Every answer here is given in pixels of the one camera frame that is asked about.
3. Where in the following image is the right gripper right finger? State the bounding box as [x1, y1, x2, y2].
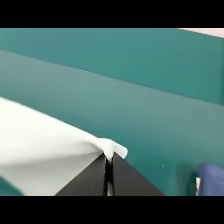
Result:
[111, 152, 165, 197]

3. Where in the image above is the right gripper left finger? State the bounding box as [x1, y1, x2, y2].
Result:
[55, 152, 109, 197]

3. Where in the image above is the white garment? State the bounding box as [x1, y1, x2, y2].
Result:
[0, 96, 129, 197]

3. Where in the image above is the blue garment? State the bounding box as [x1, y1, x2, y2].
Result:
[195, 162, 224, 197]

